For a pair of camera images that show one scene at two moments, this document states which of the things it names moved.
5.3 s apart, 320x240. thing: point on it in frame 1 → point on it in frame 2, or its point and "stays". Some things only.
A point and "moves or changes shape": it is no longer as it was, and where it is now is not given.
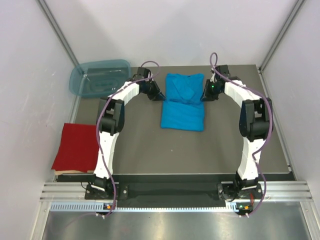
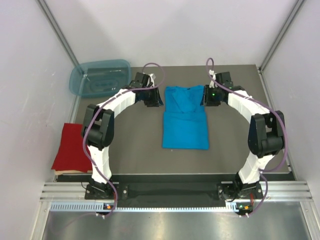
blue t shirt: [183, 108] moves or changes shape
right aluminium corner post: [298, 6] stays
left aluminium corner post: [47, 12] stays
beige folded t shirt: [59, 172] stays
